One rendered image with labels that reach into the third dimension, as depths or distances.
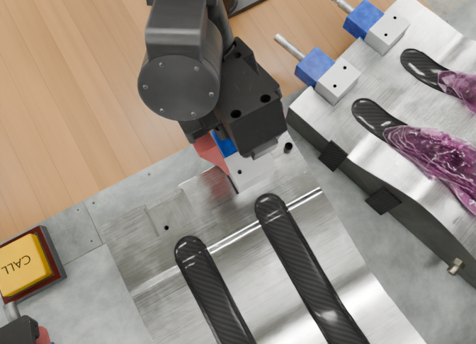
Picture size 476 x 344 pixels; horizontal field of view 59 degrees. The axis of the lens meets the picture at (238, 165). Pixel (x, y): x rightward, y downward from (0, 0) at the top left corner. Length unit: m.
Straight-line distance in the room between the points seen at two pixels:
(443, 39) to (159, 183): 0.46
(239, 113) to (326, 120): 0.29
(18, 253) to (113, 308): 0.14
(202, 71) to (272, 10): 0.46
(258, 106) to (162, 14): 0.09
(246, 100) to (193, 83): 0.05
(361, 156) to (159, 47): 0.37
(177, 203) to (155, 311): 0.13
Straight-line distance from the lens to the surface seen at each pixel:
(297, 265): 0.52
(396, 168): 0.57
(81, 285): 0.63
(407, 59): 0.67
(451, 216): 0.57
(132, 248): 0.52
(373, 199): 0.61
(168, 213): 0.55
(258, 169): 0.47
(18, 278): 0.63
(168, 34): 0.28
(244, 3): 0.73
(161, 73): 0.29
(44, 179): 0.68
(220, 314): 0.52
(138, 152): 0.64
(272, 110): 0.32
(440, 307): 0.66
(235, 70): 0.36
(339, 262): 0.53
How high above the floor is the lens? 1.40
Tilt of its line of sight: 75 degrees down
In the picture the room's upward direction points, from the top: straight up
